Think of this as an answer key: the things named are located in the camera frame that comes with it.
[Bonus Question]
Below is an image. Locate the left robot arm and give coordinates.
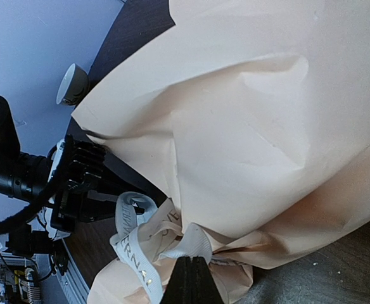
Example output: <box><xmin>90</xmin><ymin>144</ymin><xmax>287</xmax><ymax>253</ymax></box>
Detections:
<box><xmin>0</xmin><ymin>96</ymin><xmax>163</xmax><ymax>275</ymax></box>

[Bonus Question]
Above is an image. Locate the front aluminium rail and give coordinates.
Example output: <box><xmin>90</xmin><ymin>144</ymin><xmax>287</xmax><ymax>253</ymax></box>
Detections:
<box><xmin>54</xmin><ymin>240</ymin><xmax>89</xmax><ymax>304</ymax></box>

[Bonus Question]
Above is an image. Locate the small white bowl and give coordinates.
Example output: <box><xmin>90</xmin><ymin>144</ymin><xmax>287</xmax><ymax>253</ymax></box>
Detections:
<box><xmin>56</xmin><ymin>63</ymin><xmax>90</xmax><ymax>106</ymax></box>

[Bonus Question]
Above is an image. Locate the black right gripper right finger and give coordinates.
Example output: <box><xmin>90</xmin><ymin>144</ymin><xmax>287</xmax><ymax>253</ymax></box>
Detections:
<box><xmin>189</xmin><ymin>257</ymin><xmax>223</xmax><ymax>304</ymax></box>

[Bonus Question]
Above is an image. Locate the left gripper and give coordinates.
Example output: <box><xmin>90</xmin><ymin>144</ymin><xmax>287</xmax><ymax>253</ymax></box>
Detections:
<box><xmin>47</xmin><ymin>135</ymin><xmax>118</xmax><ymax>241</ymax></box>

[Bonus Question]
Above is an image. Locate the white ribbon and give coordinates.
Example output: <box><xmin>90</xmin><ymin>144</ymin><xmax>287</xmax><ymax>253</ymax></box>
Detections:
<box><xmin>110</xmin><ymin>192</ymin><xmax>212</xmax><ymax>303</ymax></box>

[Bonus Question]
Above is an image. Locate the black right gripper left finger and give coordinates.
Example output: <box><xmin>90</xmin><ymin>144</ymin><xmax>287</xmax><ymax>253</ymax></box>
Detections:
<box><xmin>161</xmin><ymin>256</ymin><xmax>191</xmax><ymax>304</ymax></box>

